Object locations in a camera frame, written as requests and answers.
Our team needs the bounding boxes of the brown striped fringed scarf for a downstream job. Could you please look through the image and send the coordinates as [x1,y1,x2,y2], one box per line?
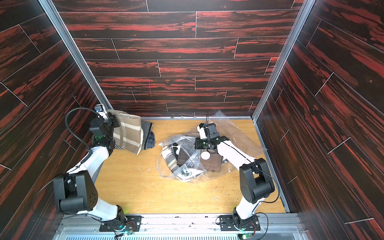
[177,145,223,173]

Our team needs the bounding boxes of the tan cream plaid scarf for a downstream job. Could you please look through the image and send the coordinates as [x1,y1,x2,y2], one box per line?
[107,110,144,155]

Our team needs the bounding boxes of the clear plastic vacuum bag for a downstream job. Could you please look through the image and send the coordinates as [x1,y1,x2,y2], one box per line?
[157,111,264,183]

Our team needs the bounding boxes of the navy plaid scarf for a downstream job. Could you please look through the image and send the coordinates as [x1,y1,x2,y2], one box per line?
[146,132,155,149]

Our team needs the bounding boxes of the black white chevron scarf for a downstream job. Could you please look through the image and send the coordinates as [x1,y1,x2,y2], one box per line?
[114,120,153,151]

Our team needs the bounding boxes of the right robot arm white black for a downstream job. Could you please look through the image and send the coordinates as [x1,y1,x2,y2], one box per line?
[195,123,275,231]

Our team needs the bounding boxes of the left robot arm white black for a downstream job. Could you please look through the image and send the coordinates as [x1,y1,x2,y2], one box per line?
[53,114,127,230]

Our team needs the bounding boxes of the white vacuum bag valve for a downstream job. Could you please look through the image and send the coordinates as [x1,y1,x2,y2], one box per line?
[201,151,211,160]

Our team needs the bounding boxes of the beige brown striped scarf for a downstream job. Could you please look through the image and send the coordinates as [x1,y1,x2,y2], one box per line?
[162,143,180,173]

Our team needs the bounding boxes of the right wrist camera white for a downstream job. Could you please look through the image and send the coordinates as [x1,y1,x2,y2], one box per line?
[197,123,207,140]

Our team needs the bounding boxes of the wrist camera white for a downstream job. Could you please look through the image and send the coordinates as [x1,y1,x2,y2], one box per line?
[197,123,207,140]
[94,104,109,122]

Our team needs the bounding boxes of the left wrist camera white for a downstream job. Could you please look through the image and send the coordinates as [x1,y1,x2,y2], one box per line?
[94,104,109,122]

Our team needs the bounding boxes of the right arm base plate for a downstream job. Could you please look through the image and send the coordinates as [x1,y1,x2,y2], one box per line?
[217,215,261,232]

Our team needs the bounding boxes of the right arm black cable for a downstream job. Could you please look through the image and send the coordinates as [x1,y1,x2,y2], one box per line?
[205,111,281,238]

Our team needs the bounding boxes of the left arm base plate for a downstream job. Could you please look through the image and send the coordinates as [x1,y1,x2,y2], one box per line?
[99,215,143,234]

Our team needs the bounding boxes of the front aluminium rail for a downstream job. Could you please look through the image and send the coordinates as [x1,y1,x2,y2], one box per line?
[53,214,311,240]

